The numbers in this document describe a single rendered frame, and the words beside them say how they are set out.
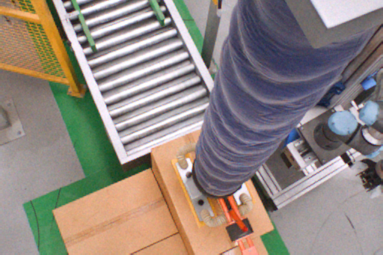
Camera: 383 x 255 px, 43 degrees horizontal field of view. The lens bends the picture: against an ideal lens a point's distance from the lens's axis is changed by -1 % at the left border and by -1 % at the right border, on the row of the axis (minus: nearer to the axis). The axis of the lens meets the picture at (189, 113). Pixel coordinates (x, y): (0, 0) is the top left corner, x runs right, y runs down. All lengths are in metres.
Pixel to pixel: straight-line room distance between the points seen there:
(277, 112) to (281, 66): 0.22
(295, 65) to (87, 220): 2.15
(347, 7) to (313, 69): 0.29
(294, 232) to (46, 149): 1.79
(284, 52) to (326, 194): 2.79
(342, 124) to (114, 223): 1.34
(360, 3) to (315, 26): 0.05
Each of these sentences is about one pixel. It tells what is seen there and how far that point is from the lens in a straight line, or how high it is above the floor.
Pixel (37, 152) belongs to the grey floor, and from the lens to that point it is 3.50.
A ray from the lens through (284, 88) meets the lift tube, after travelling 0.88.
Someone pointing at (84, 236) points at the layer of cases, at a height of 0.54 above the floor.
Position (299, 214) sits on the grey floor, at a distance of 3.44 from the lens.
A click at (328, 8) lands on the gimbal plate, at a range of 0.51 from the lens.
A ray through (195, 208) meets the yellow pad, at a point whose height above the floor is 1.08.
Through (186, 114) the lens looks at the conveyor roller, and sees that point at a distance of 2.90.
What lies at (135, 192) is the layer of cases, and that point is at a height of 0.54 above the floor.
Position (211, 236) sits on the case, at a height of 0.94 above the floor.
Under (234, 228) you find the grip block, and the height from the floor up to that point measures 1.20.
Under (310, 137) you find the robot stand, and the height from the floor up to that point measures 1.04.
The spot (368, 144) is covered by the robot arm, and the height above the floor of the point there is 1.27.
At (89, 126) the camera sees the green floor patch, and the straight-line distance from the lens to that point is 3.49.
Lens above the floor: 3.29
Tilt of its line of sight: 71 degrees down
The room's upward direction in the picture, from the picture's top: 9 degrees clockwise
